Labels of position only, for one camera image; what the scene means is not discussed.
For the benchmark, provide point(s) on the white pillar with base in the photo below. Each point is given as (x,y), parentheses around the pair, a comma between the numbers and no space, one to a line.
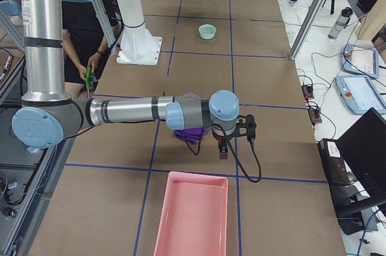
(138,46)

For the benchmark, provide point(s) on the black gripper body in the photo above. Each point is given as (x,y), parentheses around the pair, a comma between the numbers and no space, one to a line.
(221,140)

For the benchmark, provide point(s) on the pink plastic bin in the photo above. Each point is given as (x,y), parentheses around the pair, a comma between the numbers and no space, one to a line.
(194,215)

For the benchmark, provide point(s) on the aluminium frame post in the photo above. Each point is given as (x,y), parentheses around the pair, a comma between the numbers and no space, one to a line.
(305,28)

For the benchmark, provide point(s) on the green handled tool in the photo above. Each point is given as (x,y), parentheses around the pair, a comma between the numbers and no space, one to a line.
(88,81)

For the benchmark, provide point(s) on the far teach pendant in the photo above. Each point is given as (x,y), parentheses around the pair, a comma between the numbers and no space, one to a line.
(359,60)

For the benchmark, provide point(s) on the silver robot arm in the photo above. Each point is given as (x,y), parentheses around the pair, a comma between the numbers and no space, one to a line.
(49,115)

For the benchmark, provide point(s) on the black monitor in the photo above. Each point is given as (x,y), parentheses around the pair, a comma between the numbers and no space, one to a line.
(362,146)

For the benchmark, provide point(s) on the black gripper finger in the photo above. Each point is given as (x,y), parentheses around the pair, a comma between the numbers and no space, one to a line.
(223,149)

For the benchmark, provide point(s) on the black box device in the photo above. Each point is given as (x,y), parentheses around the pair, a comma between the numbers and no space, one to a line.
(333,163)

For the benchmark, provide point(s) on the clear water bottle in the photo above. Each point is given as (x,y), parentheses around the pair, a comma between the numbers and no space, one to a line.
(341,23)

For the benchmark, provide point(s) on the mint green bowl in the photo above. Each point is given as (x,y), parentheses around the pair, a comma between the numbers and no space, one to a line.
(207,31)

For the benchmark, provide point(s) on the near teach pendant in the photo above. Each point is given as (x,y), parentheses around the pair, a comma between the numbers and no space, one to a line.
(359,94)

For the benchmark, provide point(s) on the teach pendant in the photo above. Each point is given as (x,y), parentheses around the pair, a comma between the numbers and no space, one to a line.
(359,94)
(359,60)

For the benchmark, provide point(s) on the seated person in black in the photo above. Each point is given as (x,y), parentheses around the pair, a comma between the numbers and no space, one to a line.
(84,43)

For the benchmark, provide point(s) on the purple cloth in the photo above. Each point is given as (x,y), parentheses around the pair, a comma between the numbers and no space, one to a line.
(191,135)

